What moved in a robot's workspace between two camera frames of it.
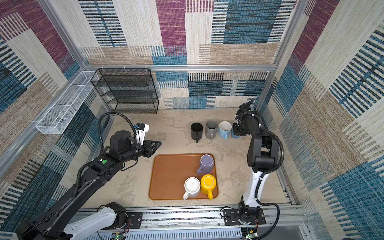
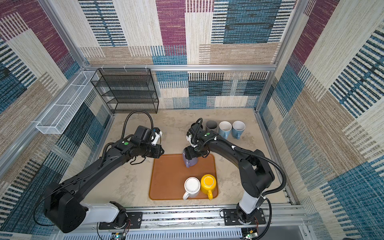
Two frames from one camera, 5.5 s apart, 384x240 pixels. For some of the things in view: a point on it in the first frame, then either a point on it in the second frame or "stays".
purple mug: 207,161 to 188,163
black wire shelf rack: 127,89 stays
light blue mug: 224,128 stays
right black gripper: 237,132 to 190,153
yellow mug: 208,184 stays
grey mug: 211,127 stays
